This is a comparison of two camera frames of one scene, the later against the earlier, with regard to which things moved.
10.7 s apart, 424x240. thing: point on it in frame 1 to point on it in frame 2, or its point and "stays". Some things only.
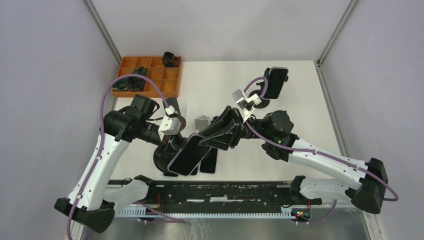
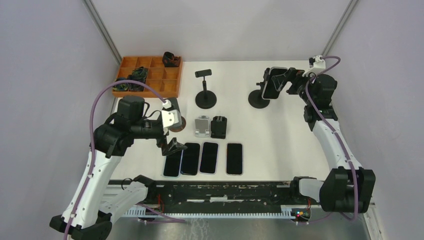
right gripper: (224, 141) to (295, 76)
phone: (189, 156) to (234, 158)
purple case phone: (208, 164) stays
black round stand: (265, 102) stays
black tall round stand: (166, 153) to (205, 99)
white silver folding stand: (201, 122) stays
